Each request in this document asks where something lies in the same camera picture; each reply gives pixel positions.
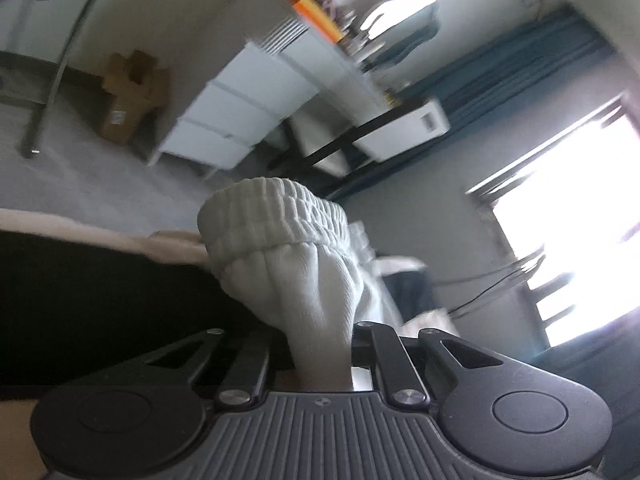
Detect black blanket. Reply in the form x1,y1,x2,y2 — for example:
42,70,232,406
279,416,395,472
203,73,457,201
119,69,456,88
0,230,297,387

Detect blue curtain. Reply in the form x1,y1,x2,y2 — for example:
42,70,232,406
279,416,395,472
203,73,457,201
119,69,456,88
325,4,640,202

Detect white sock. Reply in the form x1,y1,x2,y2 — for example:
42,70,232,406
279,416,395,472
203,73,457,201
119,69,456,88
196,176,403,392

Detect cardboard box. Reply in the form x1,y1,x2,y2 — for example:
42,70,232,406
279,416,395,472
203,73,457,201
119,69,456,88
97,50,172,147

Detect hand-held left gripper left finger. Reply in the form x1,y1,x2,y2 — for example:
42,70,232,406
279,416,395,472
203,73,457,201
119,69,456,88
130,328,295,407

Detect orange box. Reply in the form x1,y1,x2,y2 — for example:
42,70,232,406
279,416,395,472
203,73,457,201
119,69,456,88
266,0,347,44

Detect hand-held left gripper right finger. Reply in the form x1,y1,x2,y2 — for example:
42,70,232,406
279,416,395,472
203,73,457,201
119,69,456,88
352,320,507,407

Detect bright window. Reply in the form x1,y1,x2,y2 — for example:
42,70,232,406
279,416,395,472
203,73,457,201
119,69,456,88
465,94,640,352

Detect white chest of drawers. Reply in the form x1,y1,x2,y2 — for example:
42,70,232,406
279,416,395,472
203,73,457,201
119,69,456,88
147,0,382,182

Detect black cable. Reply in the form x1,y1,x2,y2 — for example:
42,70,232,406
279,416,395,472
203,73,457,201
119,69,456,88
444,254,547,317

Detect dark blue cloth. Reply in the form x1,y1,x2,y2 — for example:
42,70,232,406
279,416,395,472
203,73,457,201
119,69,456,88
375,255,437,332

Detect white table with black frame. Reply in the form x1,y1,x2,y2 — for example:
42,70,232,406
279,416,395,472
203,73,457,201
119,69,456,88
269,97,452,182

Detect curved metal pole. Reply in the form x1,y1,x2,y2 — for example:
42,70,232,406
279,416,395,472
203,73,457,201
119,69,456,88
20,0,124,159

